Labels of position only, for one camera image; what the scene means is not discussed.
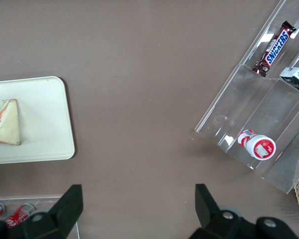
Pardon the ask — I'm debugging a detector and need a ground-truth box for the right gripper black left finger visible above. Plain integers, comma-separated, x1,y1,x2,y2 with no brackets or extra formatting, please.
0,184,84,239

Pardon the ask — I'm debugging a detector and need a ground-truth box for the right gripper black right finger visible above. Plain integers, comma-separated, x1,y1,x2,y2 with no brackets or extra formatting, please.
188,183,299,239

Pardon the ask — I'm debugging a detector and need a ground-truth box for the triangular sandwich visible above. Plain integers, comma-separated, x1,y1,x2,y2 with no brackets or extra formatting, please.
0,98,22,146

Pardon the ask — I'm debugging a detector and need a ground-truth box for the cream plastic tray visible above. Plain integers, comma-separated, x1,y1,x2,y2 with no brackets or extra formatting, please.
0,75,76,166

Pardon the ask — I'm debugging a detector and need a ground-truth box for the clear acrylic bottle rack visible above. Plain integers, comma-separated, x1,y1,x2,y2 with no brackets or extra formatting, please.
0,196,81,239

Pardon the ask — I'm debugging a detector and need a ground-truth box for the red white yogurt cup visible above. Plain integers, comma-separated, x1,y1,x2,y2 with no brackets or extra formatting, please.
237,128,277,161

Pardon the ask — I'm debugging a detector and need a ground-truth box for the clear acrylic stepped display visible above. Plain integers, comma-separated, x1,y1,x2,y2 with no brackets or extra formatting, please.
194,0,299,195

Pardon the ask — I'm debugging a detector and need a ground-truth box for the black white snack packet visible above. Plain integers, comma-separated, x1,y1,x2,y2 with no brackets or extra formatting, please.
279,66,299,94

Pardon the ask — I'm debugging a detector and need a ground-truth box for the Snickers chocolate bar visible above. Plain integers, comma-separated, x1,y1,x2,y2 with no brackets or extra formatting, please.
251,20,298,78

